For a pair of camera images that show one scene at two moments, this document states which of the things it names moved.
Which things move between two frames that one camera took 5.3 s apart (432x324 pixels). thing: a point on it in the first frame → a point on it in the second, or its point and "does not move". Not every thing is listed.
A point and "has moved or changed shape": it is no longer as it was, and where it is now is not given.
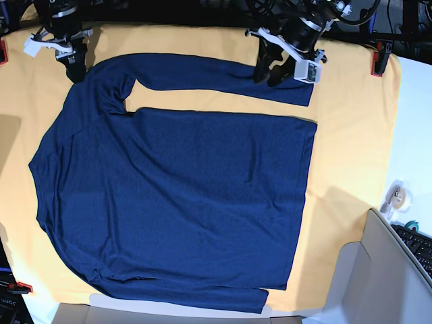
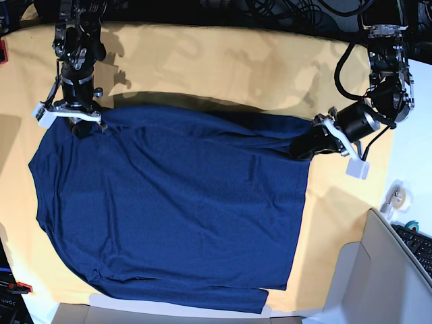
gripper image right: [298, 38] → [349, 125]
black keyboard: [420, 246] does not move
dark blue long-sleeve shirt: [187, 207] has moved or changed shape
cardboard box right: [376, 281] does not move
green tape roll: [412, 223] does not move
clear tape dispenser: [398, 199] does not move
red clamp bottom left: [19, 287] does not move
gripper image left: [69, 43] → [78, 102]
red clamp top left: [3, 55] does not move
